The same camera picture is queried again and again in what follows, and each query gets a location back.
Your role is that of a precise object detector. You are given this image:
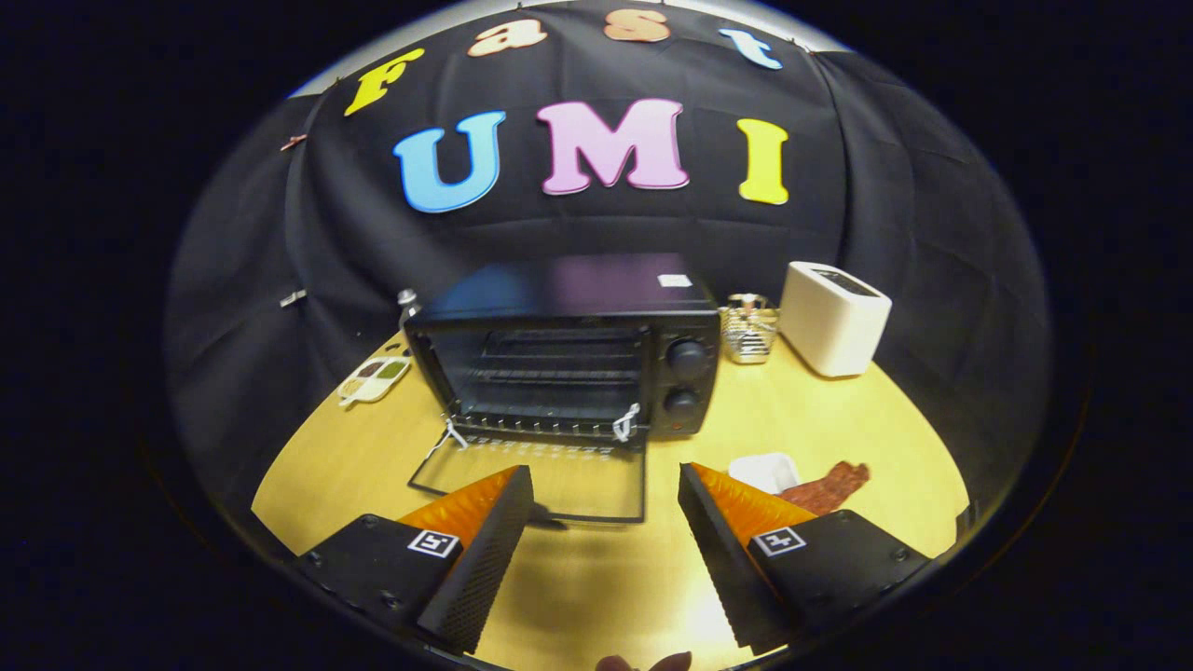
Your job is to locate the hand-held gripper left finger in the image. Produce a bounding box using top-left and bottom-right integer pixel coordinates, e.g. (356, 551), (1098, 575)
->
(291, 464), (535, 656)

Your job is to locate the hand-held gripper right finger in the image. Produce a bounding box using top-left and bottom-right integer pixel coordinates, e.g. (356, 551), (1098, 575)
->
(678, 461), (933, 656)

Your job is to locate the brown grilled meat strip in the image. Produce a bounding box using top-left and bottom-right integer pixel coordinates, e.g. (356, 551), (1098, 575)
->
(778, 460), (871, 516)

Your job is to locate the black toaster oven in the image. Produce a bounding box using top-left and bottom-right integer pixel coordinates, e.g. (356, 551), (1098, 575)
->
(401, 253), (723, 525)

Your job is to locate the white slot toaster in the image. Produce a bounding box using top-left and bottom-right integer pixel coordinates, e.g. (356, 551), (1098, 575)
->
(778, 261), (894, 378)

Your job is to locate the small white plate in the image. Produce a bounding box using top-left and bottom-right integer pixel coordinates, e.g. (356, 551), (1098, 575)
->
(728, 453), (802, 496)

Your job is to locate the divided white seasoning dish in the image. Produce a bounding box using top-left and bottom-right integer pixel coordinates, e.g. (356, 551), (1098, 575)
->
(337, 356), (413, 407)

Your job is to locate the black backdrop cloth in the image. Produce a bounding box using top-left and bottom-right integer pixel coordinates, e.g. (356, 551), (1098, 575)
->
(163, 0), (1054, 523)

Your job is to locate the metal wire basket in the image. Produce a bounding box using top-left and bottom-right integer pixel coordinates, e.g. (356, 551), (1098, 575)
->
(720, 294), (780, 365)

